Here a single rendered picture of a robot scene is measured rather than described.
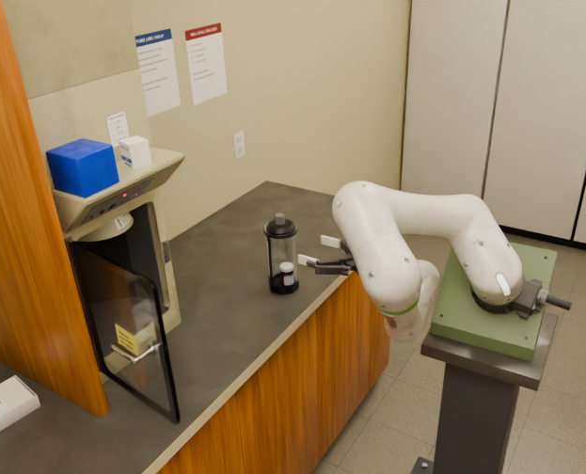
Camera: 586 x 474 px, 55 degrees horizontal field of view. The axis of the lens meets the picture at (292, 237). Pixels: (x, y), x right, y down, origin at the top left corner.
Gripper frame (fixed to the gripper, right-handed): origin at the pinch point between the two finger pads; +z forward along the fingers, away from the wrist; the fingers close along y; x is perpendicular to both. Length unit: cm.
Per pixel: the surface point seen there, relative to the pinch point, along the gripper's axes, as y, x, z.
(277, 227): 2.4, -6.1, 11.5
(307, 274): -10.8, 18.0, 9.2
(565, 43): -248, -21, -27
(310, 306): 4.0, 18.6, -1.1
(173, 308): 33.9, 11.3, 28.9
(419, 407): -62, 112, -18
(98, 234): 51, -21, 33
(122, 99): 38, -53, 29
